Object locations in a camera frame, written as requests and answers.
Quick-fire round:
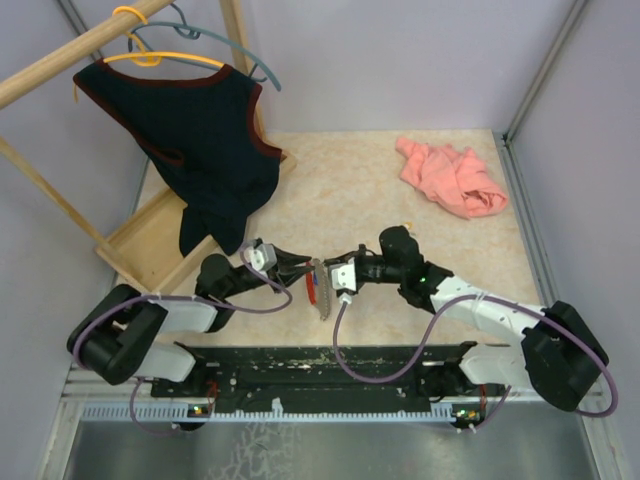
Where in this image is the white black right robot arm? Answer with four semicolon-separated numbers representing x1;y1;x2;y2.
324;226;612;412

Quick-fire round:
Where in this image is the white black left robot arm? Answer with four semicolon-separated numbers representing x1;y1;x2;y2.
66;241;313;397

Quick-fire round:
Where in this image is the wooden clothes rack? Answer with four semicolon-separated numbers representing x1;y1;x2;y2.
0;0;297;294

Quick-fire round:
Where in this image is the pink crumpled cloth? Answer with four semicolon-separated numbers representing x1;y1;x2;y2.
395;137;509;219

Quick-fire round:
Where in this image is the dark navy vest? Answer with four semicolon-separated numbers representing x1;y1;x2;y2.
73;61;282;255

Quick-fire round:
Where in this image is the yellow clothes hanger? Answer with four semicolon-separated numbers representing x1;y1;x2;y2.
73;5;225;104

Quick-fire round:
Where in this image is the grey-blue clothes hanger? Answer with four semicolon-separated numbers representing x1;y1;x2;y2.
128;1;282;92

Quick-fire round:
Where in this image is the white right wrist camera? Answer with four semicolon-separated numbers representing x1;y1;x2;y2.
329;259;358;304

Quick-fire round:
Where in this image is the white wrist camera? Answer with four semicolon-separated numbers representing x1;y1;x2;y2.
242;239;277;274
329;259;358;304

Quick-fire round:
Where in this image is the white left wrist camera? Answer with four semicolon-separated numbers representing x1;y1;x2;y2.
242;239;277;274

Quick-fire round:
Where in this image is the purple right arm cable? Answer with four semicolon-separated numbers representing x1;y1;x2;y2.
331;294;619;431

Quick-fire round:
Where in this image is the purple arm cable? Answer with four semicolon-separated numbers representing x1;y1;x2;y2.
72;239;294;435
331;294;619;431

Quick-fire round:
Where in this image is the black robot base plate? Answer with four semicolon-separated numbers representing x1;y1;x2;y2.
150;342;504;423

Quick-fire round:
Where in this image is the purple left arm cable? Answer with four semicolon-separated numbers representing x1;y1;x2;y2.
72;239;294;435

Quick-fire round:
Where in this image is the aluminium frame rail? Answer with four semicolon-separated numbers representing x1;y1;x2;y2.
34;359;636;480

